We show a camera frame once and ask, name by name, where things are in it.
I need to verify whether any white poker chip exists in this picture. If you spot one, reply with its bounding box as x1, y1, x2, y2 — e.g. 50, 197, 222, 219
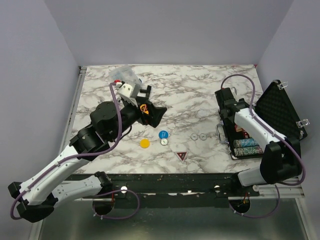
190, 133, 199, 141
160, 138, 168, 146
199, 133, 207, 141

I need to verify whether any black T-shaped pipe fitting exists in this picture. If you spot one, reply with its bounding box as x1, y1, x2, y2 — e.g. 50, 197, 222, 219
139, 85, 152, 99

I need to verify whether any red triangle card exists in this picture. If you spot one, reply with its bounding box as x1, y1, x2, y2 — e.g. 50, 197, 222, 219
175, 151, 188, 163

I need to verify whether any blue small blind button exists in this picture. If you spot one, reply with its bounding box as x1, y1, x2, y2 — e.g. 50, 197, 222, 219
158, 130, 170, 139

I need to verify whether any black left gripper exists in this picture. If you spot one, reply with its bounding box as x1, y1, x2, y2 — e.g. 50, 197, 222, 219
108, 96, 167, 141

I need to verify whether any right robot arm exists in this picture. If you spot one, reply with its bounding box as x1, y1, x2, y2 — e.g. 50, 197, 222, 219
215, 87, 303, 196

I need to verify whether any black mounting rail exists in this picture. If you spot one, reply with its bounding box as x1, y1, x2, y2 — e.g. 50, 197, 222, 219
82, 172, 261, 208

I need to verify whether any chrome case handle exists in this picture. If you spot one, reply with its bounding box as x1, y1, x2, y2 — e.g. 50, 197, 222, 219
215, 121, 229, 145

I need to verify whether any black poker case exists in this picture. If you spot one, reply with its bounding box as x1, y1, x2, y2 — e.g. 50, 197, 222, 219
221, 80, 309, 160

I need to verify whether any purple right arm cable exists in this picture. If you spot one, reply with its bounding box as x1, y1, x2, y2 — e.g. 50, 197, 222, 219
221, 73, 307, 186

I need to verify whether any grey poker chip row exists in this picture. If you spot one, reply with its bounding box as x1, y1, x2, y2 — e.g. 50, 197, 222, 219
234, 146, 264, 157

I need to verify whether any clear screw organizer box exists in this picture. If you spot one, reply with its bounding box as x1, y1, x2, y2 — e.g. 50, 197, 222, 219
109, 65, 142, 86

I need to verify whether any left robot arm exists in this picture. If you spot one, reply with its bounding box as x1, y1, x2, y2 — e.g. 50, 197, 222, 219
8, 100, 167, 223

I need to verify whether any green poker chip row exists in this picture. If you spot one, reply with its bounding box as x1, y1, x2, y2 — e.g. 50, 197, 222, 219
233, 138, 259, 148

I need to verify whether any clear dealer button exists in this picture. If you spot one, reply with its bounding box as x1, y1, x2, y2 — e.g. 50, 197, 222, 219
197, 109, 208, 118

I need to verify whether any yellow round button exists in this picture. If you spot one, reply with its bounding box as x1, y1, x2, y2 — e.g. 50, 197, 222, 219
139, 138, 150, 149

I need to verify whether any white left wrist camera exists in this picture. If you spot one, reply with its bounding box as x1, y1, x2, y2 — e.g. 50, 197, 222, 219
115, 80, 141, 107

